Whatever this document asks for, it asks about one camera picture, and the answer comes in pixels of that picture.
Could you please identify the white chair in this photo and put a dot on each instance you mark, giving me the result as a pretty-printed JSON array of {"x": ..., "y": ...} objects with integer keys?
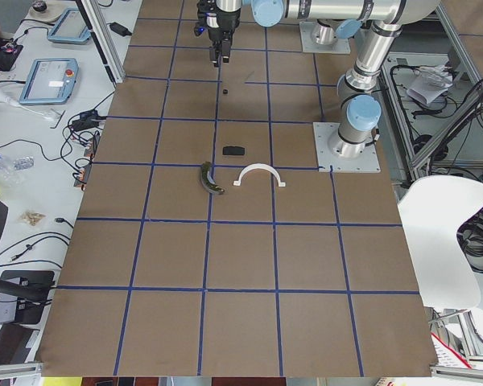
[{"x": 431, "y": 212}]

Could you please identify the black brake pad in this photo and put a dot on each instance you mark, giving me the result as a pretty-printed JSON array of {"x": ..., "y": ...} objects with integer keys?
[{"x": 233, "y": 151}]

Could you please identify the near teach pendant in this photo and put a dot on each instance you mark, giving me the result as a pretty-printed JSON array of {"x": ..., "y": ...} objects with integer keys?
[{"x": 50, "y": 82}]

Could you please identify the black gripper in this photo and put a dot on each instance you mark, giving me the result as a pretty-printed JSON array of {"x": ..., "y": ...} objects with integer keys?
[{"x": 222, "y": 28}]

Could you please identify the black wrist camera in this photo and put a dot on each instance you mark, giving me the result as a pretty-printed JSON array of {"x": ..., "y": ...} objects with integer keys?
[{"x": 203, "y": 7}]

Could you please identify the teach pendant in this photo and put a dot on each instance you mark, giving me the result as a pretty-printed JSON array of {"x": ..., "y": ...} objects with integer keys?
[
  {"x": 70, "y": 28},
  {"x": 50, "y": 82}
]

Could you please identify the white curved plastic bracket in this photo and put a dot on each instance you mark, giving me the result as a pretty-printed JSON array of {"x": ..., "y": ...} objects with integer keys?
[{"x": 259, "y": 168}]

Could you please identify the aluminium frame post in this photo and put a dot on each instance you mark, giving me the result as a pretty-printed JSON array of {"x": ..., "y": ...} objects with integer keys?
[{"x": 95, "y": 22}]

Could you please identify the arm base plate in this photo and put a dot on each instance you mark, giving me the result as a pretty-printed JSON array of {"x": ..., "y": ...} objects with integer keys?
[
  {"x": 325, "y": 37},
  {"x": 335, "y": 155}
]

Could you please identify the green curved brake shoe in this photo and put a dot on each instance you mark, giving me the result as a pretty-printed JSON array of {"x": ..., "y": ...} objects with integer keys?
[{"x": 207, "y": 180}]

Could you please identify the far teach pendant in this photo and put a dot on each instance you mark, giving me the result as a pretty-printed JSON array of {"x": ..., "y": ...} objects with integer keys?
[{"x": 70, "y": 28}]

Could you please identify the plastic water bottle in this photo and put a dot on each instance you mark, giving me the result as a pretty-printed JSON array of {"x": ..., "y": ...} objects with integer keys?
[{"x": 9, "y": 176}]

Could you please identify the black power adapter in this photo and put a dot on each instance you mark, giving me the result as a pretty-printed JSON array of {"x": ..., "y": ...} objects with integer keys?
[{"x": 119, "y": 29}]

